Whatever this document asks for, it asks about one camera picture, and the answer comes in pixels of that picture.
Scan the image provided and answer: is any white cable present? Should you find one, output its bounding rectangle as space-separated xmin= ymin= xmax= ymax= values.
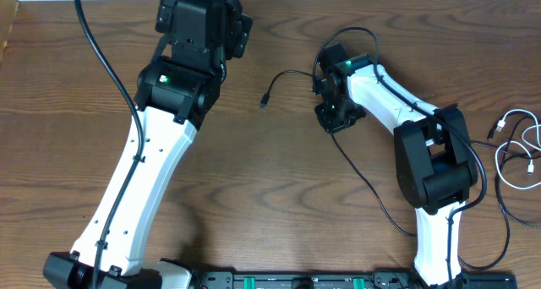
xmin=493 ymin=108 xmax=541 ymax=191

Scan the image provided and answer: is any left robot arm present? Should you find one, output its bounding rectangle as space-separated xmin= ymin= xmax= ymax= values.
xmin=43 ymin=0 xmax=253 ymax=288

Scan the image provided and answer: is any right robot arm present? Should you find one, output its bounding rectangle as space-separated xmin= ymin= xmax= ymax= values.
xmin=313 ymin=44 xmax=478 ymax=288

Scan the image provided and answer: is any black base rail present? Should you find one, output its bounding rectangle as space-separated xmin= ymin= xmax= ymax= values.
xmin=188 ymin=270 xmax=518 ymax=289

